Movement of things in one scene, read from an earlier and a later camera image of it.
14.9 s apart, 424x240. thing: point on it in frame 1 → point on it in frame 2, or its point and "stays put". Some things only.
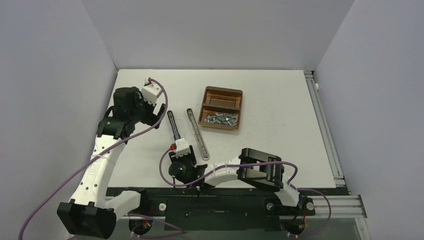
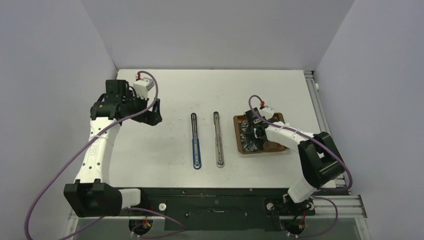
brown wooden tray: x=221 y=107 → x=268 y=146
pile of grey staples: x=229 y=119 → x=246 y=144
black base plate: x=206 y=209 stays put
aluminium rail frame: x=343 y=206 stays put
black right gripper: x=191 y=155 → x=250 y=134
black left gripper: x=152 y=119 stays put
